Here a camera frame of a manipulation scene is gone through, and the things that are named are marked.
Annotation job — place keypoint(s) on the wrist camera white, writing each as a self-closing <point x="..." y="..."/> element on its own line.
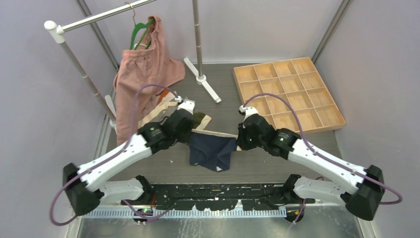
<point x="249" y="113"/>
<point x="187" y="105"/>

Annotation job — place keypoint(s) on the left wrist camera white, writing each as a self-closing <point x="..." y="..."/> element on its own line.
<point x="187" y="105"/>

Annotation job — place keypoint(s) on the olive green underwear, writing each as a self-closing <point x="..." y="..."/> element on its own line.
<point x="201" y="120"/>

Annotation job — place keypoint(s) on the wooden compartment tray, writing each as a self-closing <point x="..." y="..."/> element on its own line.
<point x="289" y="94"/>

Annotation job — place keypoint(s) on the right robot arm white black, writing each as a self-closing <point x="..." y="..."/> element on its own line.
<point x="349" y="185"/>

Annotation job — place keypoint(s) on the pink trousers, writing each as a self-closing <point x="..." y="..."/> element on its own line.
<point x="143" y="74"/>

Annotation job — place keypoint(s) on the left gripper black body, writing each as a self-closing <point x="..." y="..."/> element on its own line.
<point x="183" y="137"/>

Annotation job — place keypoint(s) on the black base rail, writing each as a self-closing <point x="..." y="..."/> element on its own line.
<point x="216" y="197"/>

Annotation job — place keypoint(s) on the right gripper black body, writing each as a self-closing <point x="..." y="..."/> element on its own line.
<point x="246" y="142"/>

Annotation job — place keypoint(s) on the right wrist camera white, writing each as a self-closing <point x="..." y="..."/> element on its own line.
<point x="249" y="113"/>

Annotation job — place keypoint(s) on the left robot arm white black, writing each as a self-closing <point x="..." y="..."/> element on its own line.
<point x="87" y="186"/>

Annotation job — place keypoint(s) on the navy underwear cream waistband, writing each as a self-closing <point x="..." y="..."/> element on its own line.
<point x="212" y="150"/>

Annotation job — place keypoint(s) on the orange underwear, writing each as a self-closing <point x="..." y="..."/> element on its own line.
<point x="162" y="95"/>

